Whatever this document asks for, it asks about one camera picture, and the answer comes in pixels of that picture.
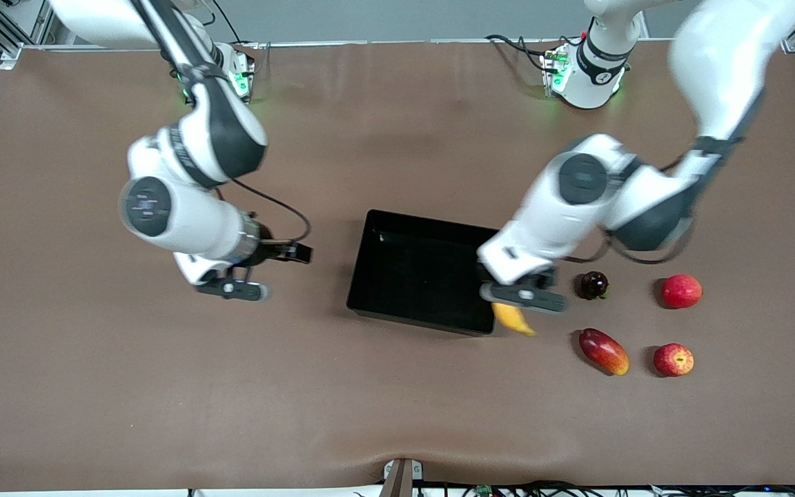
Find yellow banana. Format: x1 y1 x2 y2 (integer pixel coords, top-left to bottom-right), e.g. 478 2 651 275
491 302 538 338

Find black rectangular plastic tray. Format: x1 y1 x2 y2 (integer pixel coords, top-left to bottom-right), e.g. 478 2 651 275
346 209 502 337

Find red yellow speckled apple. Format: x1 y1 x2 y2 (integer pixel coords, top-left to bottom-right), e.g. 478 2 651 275
653 343 695 378

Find dark purple plum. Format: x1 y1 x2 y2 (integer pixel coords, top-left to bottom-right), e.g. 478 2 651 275
580 271 609 300

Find red yellow mango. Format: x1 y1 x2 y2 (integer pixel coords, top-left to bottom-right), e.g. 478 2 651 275
578 328 630 376

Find plain red apple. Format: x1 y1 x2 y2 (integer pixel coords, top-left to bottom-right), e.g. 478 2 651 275
661 274 703 309

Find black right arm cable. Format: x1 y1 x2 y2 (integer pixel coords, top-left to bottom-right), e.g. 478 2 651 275
230 178 313 244

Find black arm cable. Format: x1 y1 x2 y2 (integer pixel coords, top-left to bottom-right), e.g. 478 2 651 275
563 228 695 266
230 178 313 244

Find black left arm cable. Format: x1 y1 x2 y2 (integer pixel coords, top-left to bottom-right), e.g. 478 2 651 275
563 228 695 266

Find black left base cable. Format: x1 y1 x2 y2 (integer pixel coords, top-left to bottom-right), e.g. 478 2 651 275
485 33 551 75

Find black base cable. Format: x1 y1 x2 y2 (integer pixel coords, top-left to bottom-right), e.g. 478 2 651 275
215 0 260 49
485 33 551 75

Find black right base cable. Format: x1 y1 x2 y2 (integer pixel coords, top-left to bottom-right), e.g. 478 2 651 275
215 0 260 49

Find grey camera stand bracket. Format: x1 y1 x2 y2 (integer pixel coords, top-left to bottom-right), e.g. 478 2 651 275
382 458 424 497

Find aluminium frame struts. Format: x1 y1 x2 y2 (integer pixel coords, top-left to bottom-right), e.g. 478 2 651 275
0 0 53 70

